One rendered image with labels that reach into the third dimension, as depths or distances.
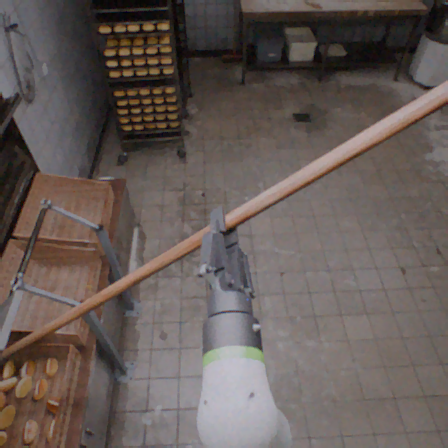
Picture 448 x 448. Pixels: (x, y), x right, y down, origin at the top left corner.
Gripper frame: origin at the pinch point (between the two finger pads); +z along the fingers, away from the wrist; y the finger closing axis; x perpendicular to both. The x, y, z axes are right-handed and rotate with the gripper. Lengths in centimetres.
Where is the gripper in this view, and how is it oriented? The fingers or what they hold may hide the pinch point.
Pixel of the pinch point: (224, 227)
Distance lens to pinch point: 71.4
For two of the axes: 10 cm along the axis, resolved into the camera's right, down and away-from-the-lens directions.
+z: -0.5, -7.6, 6.5
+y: 6.5, 4.7, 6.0
